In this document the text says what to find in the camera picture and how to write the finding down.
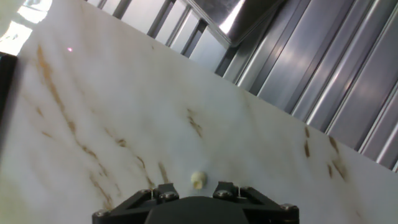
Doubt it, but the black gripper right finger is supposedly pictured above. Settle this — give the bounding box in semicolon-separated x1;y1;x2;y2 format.
213;182;300;224

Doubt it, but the white chess piece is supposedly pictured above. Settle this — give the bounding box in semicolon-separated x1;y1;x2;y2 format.
190;170;208;190

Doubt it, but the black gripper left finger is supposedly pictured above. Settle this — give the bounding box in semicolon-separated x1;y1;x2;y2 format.
92;182;180;224

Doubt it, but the black framed chessboard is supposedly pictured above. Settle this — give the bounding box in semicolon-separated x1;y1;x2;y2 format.
0;52;19;125

